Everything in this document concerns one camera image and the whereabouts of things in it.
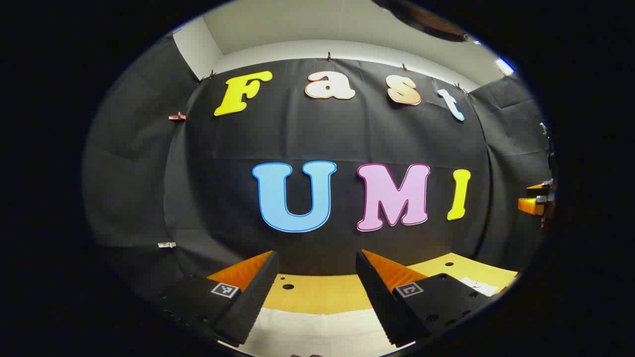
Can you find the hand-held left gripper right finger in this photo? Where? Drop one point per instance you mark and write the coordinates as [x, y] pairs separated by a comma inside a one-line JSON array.
[[379, 302]]

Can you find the white paper label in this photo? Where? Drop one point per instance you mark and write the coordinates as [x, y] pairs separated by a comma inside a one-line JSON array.
[[478, 286]]

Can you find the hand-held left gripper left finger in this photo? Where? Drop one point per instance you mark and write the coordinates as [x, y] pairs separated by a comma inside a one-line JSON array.
[[250, 302]]

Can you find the small white clip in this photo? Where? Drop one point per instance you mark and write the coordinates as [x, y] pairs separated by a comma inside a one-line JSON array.
[[166, 244]]

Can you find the black backdrop cloth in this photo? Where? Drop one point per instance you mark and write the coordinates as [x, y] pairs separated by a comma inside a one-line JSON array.
[[223, 198]]

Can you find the small red clip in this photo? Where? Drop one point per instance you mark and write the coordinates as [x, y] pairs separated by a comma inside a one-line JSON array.
[[177, 117]]

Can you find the ceiling light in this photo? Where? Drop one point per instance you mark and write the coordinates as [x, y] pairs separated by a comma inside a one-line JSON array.
[[505, 66]]

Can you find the white jeans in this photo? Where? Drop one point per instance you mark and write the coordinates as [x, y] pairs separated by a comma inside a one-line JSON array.
[[317, 332]]

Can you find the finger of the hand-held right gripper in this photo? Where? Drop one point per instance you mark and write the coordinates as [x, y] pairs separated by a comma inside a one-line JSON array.
[[531, 206], [538, 187]]

